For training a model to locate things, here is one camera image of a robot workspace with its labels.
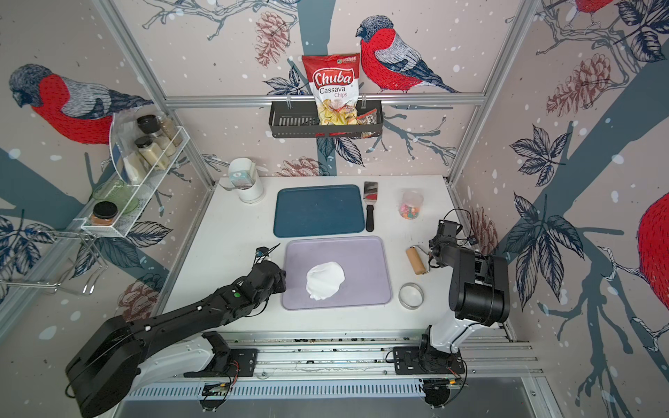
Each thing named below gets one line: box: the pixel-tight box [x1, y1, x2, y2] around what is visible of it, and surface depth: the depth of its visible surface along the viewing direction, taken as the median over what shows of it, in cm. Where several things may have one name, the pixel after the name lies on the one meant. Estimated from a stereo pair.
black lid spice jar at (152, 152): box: [134, 134, 169, 170], surface depth 78 cm
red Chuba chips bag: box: [301, 53, 362, 126], surface depth 83 cm
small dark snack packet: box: [356, 107, 378, 126], surface depth 89 cm
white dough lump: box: [305, 261, 345, 301], surface depth 92 cm
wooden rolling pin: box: [405, 246, 427, 276], surface depth 94 cm
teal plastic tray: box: [273, 184, 365, 238], surface depth 112 cm
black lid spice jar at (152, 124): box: [136, 114, 177, 157], surface depth 82 cm
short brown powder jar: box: [90, 201, 119, 226], surface depth 61 cm
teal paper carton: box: [229, 170, 254, 190], surface depth 108 cm
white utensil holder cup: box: [228, 157, 264, 203], surface depth 109 cm
